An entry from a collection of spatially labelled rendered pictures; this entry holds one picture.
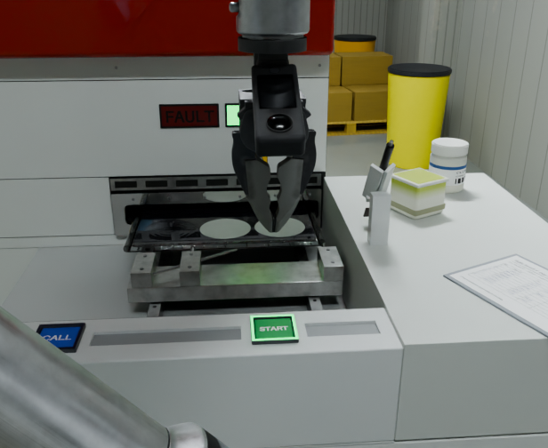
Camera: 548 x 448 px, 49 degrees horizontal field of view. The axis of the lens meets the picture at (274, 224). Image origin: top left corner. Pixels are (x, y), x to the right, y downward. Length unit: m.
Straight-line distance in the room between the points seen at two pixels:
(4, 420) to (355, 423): 0.49
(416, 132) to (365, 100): 1.09
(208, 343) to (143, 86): 0.64
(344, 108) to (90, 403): 5.12
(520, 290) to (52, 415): 0.66
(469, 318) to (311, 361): 0.21
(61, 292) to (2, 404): 0.80
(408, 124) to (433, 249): 3.55
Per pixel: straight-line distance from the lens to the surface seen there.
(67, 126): 1.28
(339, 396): 0.76
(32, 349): 0.41
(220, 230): 1.19
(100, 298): 1.15
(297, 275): 1.06
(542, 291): 0.90
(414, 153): 4.56
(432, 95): 4.47
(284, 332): 0.74
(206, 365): 0.72
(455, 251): 0.99
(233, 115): 1.24
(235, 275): 1.06
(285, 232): 1.17
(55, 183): 1.32
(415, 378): 0.77
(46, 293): 1.19
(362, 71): 5.81
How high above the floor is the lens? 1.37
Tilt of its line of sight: 23 degrees down
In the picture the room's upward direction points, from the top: straight up
